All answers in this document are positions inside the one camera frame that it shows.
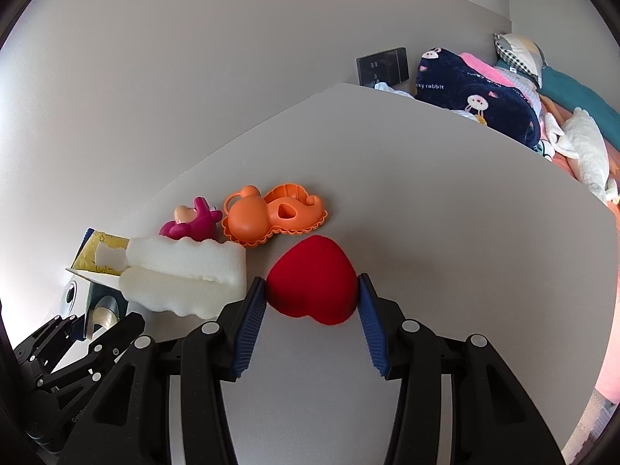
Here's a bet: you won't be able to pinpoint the pink rubber toy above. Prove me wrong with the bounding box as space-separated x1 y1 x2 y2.
160 196 222 241

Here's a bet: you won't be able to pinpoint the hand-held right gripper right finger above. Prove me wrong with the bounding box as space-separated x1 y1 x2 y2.
357 274 567 465

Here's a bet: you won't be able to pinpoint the black wall socket panel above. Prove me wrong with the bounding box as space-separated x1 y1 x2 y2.
356 47 408 89

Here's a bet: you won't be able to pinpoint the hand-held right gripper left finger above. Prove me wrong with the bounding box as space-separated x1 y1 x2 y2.
58 276 267 465

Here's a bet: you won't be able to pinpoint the checked patchwork pillow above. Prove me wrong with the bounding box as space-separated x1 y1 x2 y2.
494 33 547 89

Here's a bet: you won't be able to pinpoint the foam floor mat tiles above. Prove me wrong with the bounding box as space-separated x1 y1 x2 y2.
567 387 612 461

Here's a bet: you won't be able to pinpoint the orange toy mold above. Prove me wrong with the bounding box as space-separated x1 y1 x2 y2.
222 183 329 248

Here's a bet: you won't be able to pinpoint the teal plastic cup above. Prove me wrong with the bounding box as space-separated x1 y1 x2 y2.
86 278 129 340

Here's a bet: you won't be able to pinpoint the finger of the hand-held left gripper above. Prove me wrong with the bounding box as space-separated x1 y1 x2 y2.
14 314 90 379
36 312 146 398

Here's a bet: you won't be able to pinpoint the white foam block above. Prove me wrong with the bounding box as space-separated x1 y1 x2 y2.
97 235 248 318

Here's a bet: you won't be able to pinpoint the white goose plush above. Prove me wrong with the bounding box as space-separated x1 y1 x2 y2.
552 107 618 202

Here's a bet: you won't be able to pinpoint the silver cable grommet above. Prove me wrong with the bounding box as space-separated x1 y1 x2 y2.
59 281 78 320

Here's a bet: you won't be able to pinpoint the teal pillow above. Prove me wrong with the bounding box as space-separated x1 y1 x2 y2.
496 60 620 148

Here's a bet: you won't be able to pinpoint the pink blanket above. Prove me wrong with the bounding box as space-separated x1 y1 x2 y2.
459 52 541 107

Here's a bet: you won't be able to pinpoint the white printed baby cloth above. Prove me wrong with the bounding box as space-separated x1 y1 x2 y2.
535 111 563 160

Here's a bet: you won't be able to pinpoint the red heart sponge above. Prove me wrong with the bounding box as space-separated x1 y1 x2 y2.
266 235 360 326

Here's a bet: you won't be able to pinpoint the navy rabbit print blanket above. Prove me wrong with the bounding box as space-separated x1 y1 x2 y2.
415 47 542 148

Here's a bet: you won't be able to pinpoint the yellow printed packet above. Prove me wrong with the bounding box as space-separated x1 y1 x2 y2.
70 227 131 282

